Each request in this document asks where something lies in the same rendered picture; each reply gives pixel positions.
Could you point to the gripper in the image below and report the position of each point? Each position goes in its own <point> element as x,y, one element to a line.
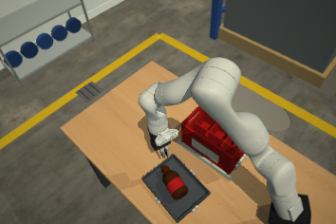
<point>161,135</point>

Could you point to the red divided crate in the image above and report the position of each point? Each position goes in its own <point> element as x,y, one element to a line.
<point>206,136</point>

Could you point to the dark brown bottle with red label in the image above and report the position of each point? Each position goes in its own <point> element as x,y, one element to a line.
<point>174,183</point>

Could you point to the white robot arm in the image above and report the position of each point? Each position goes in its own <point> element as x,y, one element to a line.
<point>212,86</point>

